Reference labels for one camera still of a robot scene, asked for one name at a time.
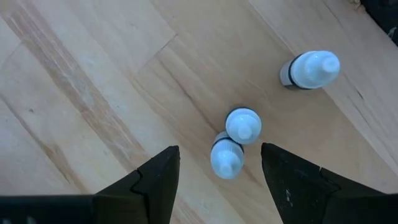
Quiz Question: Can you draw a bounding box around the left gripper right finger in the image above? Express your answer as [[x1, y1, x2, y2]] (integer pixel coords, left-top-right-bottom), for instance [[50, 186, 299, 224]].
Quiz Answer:
[[261, 142, 398, 224]]

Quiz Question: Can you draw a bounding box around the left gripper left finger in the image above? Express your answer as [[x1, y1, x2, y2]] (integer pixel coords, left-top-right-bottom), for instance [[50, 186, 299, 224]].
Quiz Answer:
[[0, 145, 181, 224]]

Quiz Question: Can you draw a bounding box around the small blue-label dropper bottle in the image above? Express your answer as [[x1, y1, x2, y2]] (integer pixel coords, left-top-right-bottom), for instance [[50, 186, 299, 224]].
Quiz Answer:
[[210, 130, 245, 180]]

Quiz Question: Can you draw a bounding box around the small dark dropper bottle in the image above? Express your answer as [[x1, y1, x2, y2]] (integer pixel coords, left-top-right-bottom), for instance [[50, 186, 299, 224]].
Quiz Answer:
[[224, 107, 262, 146]]

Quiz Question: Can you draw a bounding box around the small Taro Purple dropper bottle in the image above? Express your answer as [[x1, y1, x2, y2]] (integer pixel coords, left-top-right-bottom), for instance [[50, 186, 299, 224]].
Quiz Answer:
[[279, 50, 341, 91]]

